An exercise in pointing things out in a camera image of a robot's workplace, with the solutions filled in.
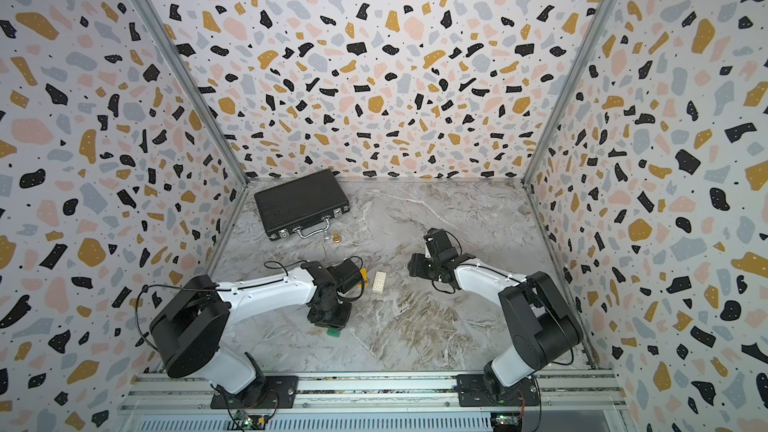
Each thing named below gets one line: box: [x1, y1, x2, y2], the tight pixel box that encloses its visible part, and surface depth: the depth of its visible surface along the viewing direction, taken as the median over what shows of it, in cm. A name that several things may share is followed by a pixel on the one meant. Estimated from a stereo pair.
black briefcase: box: [254, 168, 351, 241], surface depth 109 cm
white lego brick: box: [372, 271, 387, 292], surface depth 94 cm
